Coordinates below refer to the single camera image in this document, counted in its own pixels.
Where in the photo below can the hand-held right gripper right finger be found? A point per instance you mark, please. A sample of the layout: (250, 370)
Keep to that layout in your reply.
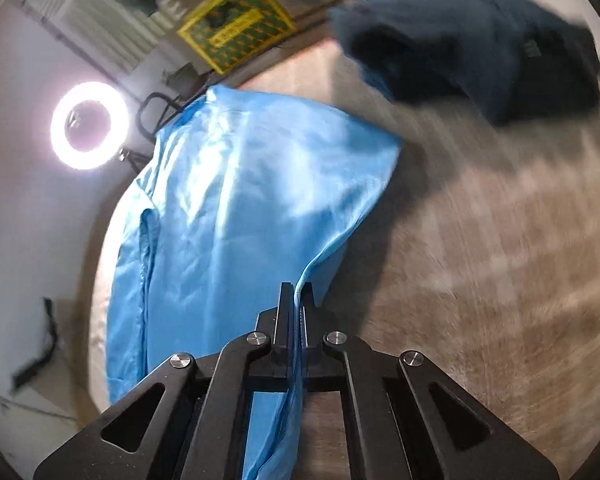
(310, 330)

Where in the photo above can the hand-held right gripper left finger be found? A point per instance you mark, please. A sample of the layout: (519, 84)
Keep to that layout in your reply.
(275, 330)

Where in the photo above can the light blue jacket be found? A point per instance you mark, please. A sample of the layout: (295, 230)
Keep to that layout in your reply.
(240, 200)

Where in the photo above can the bed with beige plaid blanket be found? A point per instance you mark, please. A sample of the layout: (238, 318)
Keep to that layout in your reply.
(480, 260)

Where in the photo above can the dark object on rack base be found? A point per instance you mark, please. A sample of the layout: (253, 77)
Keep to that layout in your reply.
(182, 76)

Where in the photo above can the yellow green patterned box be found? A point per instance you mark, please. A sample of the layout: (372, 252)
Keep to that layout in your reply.
(235, 22)

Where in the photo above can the dark blue garment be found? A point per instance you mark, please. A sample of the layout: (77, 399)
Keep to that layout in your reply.
(465, 50)

